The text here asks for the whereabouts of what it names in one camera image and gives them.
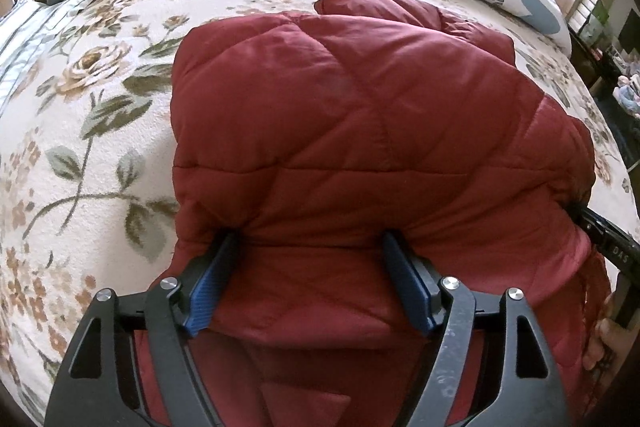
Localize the person's right hand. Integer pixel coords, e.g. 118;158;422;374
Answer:
582;295;639;388

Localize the floral beige bed blanket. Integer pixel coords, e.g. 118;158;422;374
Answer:
1;0;639;426

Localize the cluttered side shelf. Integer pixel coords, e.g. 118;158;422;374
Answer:
567;0;639;167

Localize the dark red quilted down coat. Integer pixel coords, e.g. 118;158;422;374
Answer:
169;0;610;426

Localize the grey striped pillow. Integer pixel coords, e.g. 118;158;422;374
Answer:
1;0;94;112

